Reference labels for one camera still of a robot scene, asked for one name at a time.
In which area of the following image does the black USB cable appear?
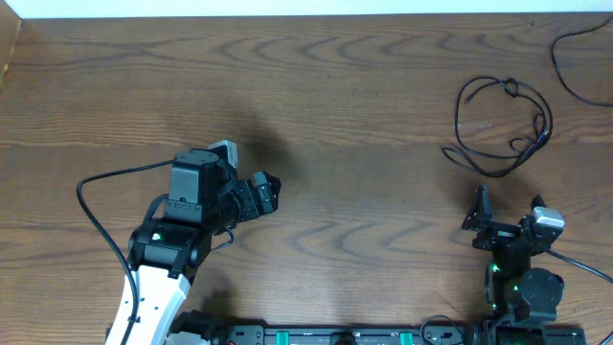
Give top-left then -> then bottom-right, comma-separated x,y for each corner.
441,76 -> 555,179

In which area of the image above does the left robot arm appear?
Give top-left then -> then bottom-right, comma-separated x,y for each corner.
106,141 -> 282,344

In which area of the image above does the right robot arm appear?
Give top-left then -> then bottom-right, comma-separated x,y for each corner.
462,185 -> 565,344

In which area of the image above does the right camera black cable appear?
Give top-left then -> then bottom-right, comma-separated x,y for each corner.
543,246 -> 613,345

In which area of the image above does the camera black cable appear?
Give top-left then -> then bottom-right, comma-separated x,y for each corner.
543,246 -> 613,345
76,159 -> 176,345

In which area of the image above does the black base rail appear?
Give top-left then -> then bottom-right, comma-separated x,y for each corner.
167,310 -> 588,345

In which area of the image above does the left camera black cable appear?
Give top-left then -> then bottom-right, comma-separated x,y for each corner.
76,159 -> 176,345

